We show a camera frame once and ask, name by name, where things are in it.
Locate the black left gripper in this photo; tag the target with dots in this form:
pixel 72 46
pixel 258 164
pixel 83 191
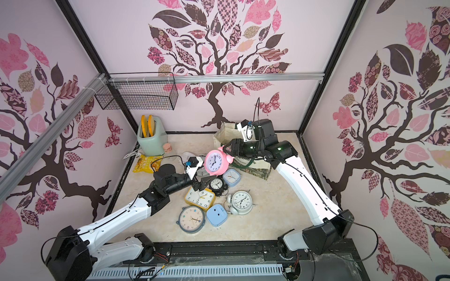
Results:
pixel 203 184

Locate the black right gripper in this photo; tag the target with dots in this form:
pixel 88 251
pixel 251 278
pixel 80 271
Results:
pixel 233 147

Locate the pink round alarm clock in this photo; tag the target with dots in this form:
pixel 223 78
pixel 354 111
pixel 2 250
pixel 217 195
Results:
pixel 217 162

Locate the canvas tote bag green handles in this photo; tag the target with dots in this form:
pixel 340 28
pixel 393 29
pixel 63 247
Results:
pixel 245 160

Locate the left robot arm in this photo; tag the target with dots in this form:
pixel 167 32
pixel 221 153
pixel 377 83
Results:
pixel 77 253

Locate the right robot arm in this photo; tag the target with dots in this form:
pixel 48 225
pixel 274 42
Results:
pixel 330 223

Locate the black twin bell clock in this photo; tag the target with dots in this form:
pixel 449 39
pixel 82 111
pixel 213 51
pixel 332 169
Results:
pixel 218 187

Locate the yellow rectangular alarm clock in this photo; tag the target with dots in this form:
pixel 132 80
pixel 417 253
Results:
pixel 202 199

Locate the light blue square clock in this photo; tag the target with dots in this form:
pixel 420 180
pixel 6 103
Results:
pixel 231 177

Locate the white square flat clock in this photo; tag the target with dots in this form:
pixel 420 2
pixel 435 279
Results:
pixel 186 156

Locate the blue clock face down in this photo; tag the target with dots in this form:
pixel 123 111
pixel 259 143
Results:
pixel 216 215

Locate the grey round pastel clock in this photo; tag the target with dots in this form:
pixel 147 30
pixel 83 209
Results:
pixel 191 219

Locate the large white twin bell clock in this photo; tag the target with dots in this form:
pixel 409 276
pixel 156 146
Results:
pixel 240 203

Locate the yellow corn chips bag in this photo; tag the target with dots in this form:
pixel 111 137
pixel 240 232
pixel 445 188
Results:
pixel 148 164

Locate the glass bottle pink cap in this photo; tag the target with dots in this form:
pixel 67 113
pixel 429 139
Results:
pixel 167 148

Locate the mint green toaster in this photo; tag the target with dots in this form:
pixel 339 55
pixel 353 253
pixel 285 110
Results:
pixel 153 146

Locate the yellow toast slice right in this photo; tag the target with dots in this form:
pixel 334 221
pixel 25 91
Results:
pixel 151 125

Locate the yellow toast slice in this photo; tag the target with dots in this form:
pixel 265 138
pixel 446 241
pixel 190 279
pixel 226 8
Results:
pixel 144 126
pixel 151 125

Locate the yellow toast slice left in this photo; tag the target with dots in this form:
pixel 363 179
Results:
pixel 144 126

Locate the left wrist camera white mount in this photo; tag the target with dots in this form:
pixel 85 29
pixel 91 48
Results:
pixel 192 165

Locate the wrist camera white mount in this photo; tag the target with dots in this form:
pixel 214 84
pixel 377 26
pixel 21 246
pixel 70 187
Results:
pixel 245 127
pixel 192 165

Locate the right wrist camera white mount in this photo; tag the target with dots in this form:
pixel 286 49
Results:
pixel 245 127

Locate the aluminium frame rail back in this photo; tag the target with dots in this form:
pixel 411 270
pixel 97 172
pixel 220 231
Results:
pixel 222 78

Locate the aluminium frame rail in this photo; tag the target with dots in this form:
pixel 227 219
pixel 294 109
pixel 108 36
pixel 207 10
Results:
pixel 222 78
pixel 12 177

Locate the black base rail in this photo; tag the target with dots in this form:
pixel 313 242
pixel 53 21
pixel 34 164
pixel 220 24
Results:
pixel 270 250

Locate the white vented cable duct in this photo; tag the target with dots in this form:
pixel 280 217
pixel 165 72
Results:
pixel 187 273

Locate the black wire basket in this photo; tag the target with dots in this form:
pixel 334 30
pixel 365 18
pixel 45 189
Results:
pixel 139 91

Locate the aluminium frame rail left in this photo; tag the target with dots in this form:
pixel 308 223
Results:
pixel 12 177

